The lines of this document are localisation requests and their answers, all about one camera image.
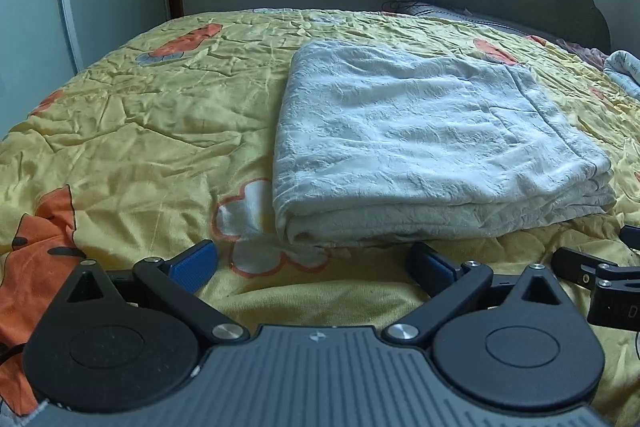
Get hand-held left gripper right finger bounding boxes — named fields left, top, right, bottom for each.
left=382, top=242, right=569, bottom=350

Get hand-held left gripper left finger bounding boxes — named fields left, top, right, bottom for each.
left=64, top=239, right=251, bottom=348

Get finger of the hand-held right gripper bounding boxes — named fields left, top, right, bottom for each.
left=551, top=247, right=622, bottom=284
left=619, top=224, right=640, bottom=251

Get white textured pants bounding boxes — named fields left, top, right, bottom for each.
left=272, top=39, right=617, bottom=250

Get yellow printed blanket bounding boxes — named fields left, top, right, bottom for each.
left=0, top=8, right=640, bottom=418

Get light blue folded cloth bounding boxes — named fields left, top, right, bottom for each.
left=603, top=50, right=640, bottom=98

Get pink crumpled cloth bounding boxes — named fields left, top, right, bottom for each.
left=554, top=38, right=610, bottom=68

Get grey striped pillow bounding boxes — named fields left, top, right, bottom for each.
left=382, top=0, right=558, bottom=44

